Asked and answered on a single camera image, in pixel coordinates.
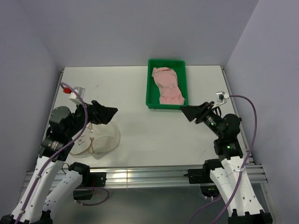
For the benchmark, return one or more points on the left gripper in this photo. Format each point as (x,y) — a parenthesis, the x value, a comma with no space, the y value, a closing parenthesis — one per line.
(99,114)

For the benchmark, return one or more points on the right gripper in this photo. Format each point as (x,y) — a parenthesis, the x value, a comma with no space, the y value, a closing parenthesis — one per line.
(198,111)

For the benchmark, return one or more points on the white mesh laundry bag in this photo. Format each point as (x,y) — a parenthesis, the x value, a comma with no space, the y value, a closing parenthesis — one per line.
(97,140)

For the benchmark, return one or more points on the pink bra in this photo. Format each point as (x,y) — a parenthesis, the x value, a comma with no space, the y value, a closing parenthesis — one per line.
(167,81)

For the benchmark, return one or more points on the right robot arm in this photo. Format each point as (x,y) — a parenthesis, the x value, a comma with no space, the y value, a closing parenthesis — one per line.
(228,171)

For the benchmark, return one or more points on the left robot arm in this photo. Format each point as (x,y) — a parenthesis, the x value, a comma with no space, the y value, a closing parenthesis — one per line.
(39,204)

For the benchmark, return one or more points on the green plastic tray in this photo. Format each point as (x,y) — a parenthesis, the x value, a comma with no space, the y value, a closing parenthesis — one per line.
(153,94)

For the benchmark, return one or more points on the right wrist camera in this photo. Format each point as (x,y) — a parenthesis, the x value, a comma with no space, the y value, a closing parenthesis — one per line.
(222,97)

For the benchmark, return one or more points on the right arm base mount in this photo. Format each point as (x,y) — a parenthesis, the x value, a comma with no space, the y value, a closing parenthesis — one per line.
(197,176)

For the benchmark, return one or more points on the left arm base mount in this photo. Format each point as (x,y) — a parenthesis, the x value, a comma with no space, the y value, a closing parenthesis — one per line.
(86,190)

